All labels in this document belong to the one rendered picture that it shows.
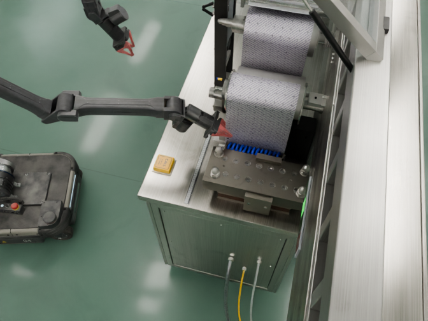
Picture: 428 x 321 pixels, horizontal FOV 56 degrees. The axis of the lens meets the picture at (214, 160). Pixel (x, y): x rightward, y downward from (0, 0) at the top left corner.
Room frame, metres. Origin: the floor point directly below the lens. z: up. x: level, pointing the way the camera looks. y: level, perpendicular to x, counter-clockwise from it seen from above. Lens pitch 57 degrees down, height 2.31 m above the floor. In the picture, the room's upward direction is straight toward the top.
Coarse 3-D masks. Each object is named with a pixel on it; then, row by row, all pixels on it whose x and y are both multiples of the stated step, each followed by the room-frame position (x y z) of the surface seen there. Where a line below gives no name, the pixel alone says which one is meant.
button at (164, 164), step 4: (160, 156) 0.93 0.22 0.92; (164, 156) 0.93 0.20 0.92; (168, 156) 0.93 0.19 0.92; (156, 160) 0.90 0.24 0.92; (160, 160) 0.90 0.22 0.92; (164, 160) 0.90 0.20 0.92; (168, 160) 0.90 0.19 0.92; (172, 160) 0.90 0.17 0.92; (156, 164) 0.89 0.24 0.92; (160, 164) 0.89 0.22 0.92; (164, 164) 0.89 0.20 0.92; (168, 164) 0.89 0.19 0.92; (172, 164) 0.89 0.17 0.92; (156, 168) 0.87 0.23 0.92; (160, 168) 0.87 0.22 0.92; (164, 168) 0.87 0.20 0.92; (168, 168) 0.87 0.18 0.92; (164, 172) 0.86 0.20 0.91; (168, 172) 0.86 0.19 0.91
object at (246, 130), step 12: (228, 120) 0.93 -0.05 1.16; (240, 120) 0.92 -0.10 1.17; (252, 120) 0.91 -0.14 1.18; (264, 120) 0.89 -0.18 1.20; (240, 132) 0.92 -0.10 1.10; (252, 132) 0.90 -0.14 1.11; (264, 132) 0.89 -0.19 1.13; (276, 132) 0.88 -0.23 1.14; (288, 132) 0.87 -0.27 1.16; (240, 144) 0.92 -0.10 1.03; (252, 144) 0.90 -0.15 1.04; (264, 144) 0.89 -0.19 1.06; (276, 144) 0.88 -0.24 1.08
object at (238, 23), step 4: (236, 16) 1.25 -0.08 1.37; (240, 16) 1.25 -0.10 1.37; (244, 16) 1.25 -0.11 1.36; (232, 20) 1.23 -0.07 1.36; (236, 20) 1.23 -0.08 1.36; (240, 20) 1.23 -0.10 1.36; (244, 20) 1.23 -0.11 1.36; (232, 24) 1.22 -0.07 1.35; (236, 24) 1.22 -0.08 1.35; (240, 24) 1.22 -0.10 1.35; (244, 24) 1.22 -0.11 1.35; (232, 28) 1.22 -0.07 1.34; (236, 28) 1.21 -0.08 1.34; (240, 28) 1.21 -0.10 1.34; (236, 32) 1.22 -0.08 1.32; (240, 32) 1.21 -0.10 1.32
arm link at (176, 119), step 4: (184, 100) 1.00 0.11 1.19; (184, 104) 0.98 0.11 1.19; (184, 108) 0.96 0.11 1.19; (184, 112) 0.94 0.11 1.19; (172, 116) 0.91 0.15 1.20; (176, 116) 0.92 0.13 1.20; (180, 116) 0.92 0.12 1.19; (184, 116) 0.93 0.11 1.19; (172, 120) 0.91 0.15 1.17; (176, 120) 0.92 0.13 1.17; (180, 120) 0.92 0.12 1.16; (172, 124) 0.96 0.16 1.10; (176, 124) 0.95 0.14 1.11; (180, 124) 0.95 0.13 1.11; (184, 124) 0.94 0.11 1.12; (188, 124) 0.94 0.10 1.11; (176, 128) 0.95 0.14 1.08; (180, 128) 0.94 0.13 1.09; (184, 128) 0.94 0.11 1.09; (188, 128) 0.95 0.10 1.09
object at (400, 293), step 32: (416, 0) 1.24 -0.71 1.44; (416, 32) 1.07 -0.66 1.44; (416, 64) 0.92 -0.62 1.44; (416, 96) 0.79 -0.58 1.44; (320, 128) 0.82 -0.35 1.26; (416, 128) 0.67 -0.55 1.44; (320, 160) 0.62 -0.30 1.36; (416, 160) 0.57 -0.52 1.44; (320, 192) 0.48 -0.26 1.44; (416, 192) 0.47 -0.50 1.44; (416, 224) 0.39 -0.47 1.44; (384, 256) 0.31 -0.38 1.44; (416, 256) 0.31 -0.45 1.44; (384, 288) 0.24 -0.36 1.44; (416, 288) 0.24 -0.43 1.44; (288, 320) 0.23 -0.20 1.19; (384, 320) 0.18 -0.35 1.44; (416, 320) 0.18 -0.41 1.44
